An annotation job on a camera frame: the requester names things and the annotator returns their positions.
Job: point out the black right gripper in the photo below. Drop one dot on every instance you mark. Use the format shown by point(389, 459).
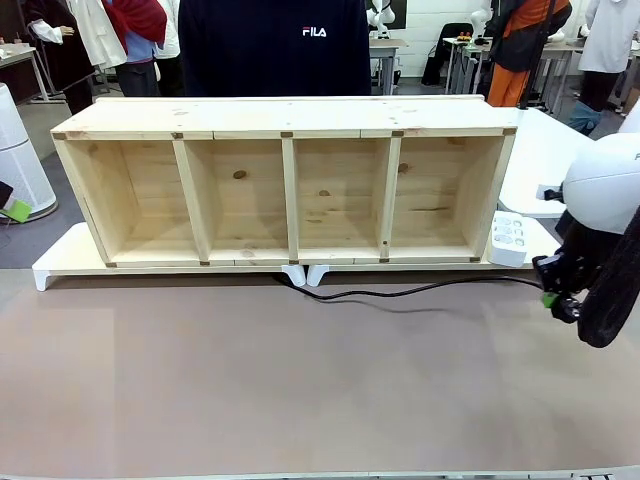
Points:
point(575, 265)

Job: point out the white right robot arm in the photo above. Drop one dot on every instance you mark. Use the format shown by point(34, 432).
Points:
point(605, 180)

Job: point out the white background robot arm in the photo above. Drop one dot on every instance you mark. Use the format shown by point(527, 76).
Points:
point(382, 17)

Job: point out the white cylindrical air purifier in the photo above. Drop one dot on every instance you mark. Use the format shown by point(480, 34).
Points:
point(17, 150)

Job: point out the white monitor riser stand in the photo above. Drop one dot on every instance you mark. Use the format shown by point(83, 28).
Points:
point(55, 260)
point(542, 245)

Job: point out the white multi-socket power strip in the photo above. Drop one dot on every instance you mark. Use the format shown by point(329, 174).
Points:
point(507, 252)

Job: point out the grey desk with metal legs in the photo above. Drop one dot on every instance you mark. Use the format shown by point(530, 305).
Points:
point(17, 57)

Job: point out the mannequin in black robe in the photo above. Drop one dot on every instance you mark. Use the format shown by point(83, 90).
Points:
point(55, 45)

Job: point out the hanging white coat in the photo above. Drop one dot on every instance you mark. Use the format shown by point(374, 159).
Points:
point(102, 35)

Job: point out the mannequin in red and blue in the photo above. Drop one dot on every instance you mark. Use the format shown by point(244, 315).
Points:
point(137, 40)

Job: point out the four-compartment pine wooden shelf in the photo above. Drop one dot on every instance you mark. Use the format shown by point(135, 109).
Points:
point(250, 115)

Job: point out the black background chair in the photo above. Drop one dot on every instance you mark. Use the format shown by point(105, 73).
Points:
point(442, 55)

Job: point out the person in navy FILA sweater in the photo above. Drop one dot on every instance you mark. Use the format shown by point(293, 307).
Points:
point(270, 55)

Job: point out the grey background work table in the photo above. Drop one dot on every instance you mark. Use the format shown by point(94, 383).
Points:
point(387, 47)

